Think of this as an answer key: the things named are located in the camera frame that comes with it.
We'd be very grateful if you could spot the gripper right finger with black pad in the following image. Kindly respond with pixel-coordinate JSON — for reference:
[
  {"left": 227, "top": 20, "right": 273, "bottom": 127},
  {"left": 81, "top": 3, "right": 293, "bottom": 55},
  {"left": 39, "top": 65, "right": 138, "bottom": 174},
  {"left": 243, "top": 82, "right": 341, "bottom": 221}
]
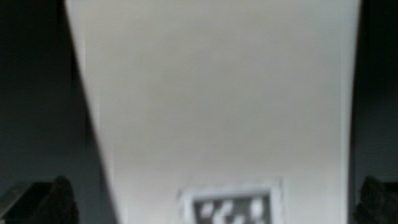
[{"left": 353, "top": 176, "right": 398, "bottom": 224}]

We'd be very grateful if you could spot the white cabinet drawer box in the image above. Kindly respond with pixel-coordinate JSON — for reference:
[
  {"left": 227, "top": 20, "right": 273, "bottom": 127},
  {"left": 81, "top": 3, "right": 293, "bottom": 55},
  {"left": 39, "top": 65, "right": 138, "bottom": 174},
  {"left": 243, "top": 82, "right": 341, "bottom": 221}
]
[{"left": 65, "top": 0, "right": 360, "bottom": 224}]

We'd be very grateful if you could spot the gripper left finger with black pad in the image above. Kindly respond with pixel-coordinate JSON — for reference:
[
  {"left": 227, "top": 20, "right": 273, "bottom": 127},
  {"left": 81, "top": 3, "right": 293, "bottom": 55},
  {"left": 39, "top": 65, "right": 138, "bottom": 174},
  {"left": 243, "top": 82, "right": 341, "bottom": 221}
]
[{"left": 0, "top": 176, "right": 80, "bottom": 224}]

